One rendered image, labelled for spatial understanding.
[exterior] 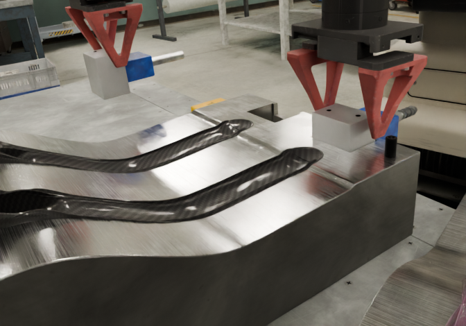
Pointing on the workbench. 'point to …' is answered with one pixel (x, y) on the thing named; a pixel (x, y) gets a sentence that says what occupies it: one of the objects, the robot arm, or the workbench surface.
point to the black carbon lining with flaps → (12, 202)
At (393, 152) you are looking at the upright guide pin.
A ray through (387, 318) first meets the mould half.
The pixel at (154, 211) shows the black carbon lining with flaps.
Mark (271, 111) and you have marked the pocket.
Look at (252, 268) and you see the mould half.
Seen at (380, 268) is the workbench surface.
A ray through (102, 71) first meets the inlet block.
